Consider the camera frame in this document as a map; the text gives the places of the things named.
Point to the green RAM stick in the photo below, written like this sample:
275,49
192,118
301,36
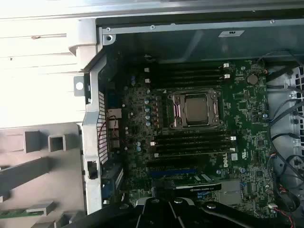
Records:
12,214

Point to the silver drive cage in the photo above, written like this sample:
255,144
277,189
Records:
275,95

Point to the metal CPU socket cover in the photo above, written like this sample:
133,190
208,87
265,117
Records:
177,111

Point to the black expansion slot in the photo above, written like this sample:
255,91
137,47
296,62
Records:
173,164

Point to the RAM slot white clips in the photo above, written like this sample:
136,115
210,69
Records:
193,140
193,152
186,67
186,78

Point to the black graphics card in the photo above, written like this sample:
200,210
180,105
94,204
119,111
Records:
190,184

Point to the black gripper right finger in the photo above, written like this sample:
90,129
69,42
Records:
187,215

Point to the open black PC case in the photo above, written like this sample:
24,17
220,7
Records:
92,133

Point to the silver CPU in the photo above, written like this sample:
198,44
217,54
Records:
199,109

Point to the green motherboard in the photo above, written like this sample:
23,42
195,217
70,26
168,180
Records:
249,114

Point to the silver rear port block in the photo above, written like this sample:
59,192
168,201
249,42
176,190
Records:
114,114

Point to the grey parts rack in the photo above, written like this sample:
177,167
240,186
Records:
59,190

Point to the blue expansion slot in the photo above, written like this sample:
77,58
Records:
171,172

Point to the grey chipset heatsink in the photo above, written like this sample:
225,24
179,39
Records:
229,192

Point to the silver coin battery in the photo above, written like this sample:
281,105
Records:
252,79

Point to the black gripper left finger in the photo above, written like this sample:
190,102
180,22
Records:
154,213

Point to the small white case label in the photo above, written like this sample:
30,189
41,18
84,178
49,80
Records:
231,33

